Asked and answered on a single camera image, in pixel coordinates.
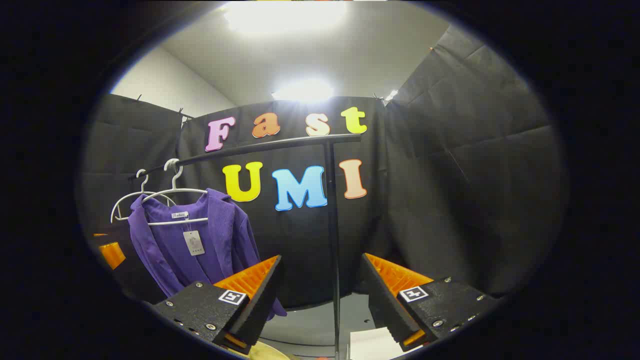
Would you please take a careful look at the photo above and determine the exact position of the black clothes rack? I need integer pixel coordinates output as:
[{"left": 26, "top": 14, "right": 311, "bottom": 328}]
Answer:
[{"left": 127, "top": 133, "right": 362, "bottom": 360}]

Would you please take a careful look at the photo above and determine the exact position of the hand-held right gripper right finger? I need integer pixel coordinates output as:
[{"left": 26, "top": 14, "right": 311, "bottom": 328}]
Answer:
[{"left": 360, "top": 253, "right": 501, "bottom": 353}]

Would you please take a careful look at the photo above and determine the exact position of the large white plastic hanger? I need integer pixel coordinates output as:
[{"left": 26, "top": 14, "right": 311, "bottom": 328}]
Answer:
[{"left": 141, "top": 158, "right": 210, "bottom": 227}]

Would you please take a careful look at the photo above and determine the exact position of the purple corduroy jacket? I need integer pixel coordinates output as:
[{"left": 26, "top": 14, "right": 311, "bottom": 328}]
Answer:
[{"left": 127, "top": 188, "right": 288, "bottom": 321}]

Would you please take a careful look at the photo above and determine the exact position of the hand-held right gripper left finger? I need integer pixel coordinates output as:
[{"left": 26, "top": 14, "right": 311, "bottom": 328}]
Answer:
[{"left": 150, "top": 255, "right": 283, "bottom": 356}]

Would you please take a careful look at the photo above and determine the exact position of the small white plastic hanger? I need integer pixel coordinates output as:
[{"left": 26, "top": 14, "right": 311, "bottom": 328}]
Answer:
[{"left": 110, "top": 169, "right": 177, "bottom": 224}]

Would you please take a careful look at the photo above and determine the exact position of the small ceiling light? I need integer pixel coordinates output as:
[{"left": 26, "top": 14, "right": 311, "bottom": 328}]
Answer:
[{"left": 272, "top": 79, "right": 335, "bottom": 104}]

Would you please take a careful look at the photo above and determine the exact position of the black backdrop cloth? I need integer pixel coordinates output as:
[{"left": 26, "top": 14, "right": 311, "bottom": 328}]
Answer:
[{"left": 80, "top": 25, "right": 568, "bottom": 311}]

